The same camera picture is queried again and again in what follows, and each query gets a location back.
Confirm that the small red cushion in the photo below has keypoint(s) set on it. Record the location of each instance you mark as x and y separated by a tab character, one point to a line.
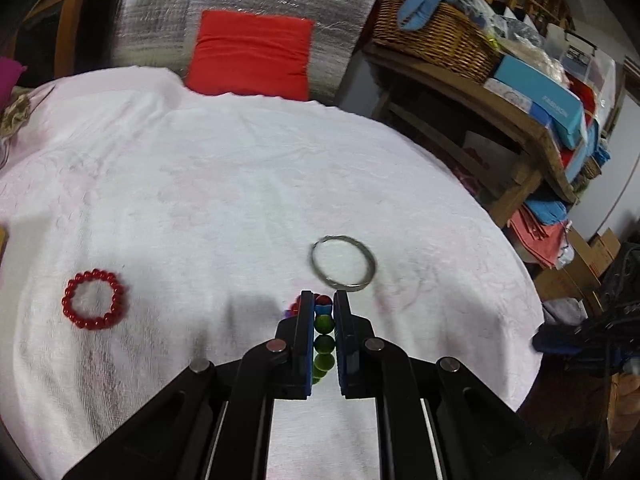
250	55

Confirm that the wooden bench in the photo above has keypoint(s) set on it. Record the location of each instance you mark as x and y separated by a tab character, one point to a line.
500	125

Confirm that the orange cardboard box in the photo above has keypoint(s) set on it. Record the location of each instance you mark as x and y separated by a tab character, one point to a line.
2	242

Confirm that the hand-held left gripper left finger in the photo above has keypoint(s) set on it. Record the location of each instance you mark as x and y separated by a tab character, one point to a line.
304	345

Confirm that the silver foil insulation sheet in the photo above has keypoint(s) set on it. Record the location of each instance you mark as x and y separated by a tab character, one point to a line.
150	20

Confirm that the silver metal bangle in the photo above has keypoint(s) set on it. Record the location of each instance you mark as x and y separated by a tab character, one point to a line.
350	287

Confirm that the brown cardboard box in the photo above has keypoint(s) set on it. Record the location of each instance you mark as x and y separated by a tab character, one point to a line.
565	287
602	252

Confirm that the teal cardboard box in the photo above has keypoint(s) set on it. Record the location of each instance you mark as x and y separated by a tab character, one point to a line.
540	90

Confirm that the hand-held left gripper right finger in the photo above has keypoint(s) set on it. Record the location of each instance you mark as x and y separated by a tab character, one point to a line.
342	345

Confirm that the white blanket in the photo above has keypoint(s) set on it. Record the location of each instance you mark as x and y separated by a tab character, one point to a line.
200	185

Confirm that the blue folded cloth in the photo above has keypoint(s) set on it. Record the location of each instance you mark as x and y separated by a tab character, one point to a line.
547	210

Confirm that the wooden pillar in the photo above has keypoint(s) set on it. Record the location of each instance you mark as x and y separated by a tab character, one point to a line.
65	35

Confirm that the wicker basket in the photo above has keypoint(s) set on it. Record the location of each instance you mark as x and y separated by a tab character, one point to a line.
440	40

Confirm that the clear plastic storage box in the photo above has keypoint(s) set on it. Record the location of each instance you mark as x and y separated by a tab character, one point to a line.
595	60

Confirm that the coral folded cloth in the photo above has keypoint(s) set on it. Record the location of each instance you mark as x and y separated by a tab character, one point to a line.
542	242

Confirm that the dried beige flower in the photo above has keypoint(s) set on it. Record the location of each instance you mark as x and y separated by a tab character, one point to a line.
15	112

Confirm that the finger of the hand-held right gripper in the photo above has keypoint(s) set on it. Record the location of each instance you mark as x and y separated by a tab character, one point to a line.
547	342

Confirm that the pink cushion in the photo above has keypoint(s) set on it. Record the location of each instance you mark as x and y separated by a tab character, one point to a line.
7	72

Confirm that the red printed blanket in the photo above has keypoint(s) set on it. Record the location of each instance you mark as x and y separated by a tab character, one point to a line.
585	97

